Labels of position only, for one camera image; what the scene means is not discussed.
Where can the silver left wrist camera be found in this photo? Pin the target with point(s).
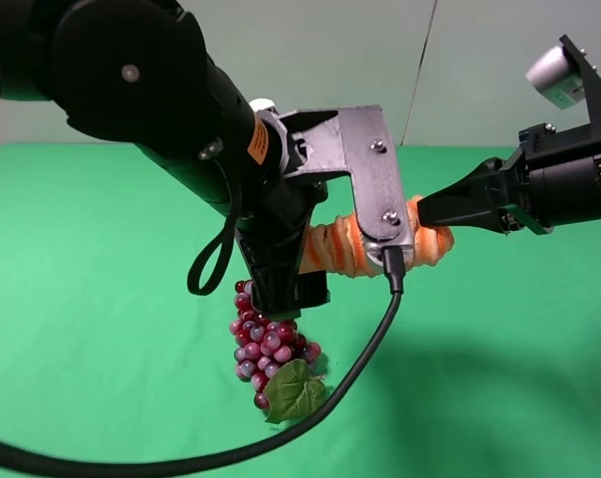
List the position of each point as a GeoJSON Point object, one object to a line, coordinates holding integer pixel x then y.
{"type": "Point", "coordinates": [378, 192]}

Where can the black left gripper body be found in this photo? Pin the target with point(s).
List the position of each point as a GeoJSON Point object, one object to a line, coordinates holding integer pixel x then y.
{"type": "Point", "coordinates": [305, 153]}

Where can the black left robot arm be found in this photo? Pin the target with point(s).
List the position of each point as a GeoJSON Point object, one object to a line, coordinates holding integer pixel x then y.
{"type": "Point", "coordinates": [138, 72]}

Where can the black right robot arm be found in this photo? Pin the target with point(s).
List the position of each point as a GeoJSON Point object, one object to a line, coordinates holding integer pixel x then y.
{"type": "Point", "coordinates": [548, 181]}

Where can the red grape bunch with leaf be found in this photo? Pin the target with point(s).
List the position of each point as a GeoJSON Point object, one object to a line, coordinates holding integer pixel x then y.
{"type": "Point", "coordinates": [285, 369]}

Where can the white milk bottle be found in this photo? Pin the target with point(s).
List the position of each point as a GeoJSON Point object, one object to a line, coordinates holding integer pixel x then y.
{"type": "Point", "coordinates": [262, 104]}

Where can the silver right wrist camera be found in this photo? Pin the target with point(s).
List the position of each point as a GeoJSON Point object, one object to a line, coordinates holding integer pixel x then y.
{"type": "Point", "coordinates": [564, 77]}

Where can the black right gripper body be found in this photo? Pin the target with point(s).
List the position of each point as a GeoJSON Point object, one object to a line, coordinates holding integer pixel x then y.
{"type": "Point", "coordinates": [551, 179]}

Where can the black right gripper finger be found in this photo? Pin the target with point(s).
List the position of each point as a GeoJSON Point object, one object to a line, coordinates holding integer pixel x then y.
{"type": "Point", "coordinates": [470, 202]}

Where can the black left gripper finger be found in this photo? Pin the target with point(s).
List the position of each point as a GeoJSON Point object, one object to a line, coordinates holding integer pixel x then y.
{"type": "Point", "coordinates": [312, 289]}
{"type": "Point", "coordinates": [271, 247]}

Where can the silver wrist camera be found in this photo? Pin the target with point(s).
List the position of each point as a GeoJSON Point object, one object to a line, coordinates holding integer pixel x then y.
{"type": "Point", "coordinates": [378, 192]}
{"type": "Point", "coordinates": [564, 77]}

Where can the orange ridged bread loaf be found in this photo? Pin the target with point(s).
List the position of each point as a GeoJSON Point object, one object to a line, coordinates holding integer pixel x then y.
{"type": "Point", "coordinates": [337, 247]}

